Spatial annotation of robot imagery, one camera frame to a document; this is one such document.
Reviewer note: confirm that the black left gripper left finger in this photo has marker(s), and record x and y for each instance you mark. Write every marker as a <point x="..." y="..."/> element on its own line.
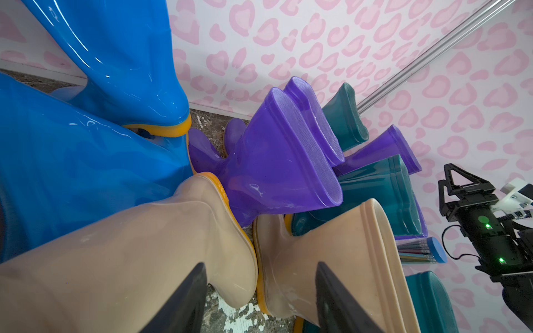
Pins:
<point x="183" y="311"/>

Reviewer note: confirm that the beige rain boot upright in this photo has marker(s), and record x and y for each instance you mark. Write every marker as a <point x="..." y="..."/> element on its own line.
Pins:
<point x="358" y="246"/>

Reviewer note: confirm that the beige rain boot lying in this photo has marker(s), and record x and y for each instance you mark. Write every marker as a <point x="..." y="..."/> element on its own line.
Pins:
<point x="116" y="274"/>

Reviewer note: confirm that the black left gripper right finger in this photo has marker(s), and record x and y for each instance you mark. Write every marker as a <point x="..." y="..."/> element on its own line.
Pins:
<point x="337" y="309"/>

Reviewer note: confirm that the blue rain boot lying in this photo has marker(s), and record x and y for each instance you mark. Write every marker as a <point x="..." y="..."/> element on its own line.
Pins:
<point x="63" y="168"/>

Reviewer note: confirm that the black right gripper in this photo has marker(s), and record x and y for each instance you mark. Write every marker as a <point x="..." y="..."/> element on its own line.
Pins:
<point x="503" y="246"/>

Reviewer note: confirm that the aluminium corner post right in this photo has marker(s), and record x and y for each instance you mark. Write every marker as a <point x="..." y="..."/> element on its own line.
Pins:
<point x="468" y="26"/>

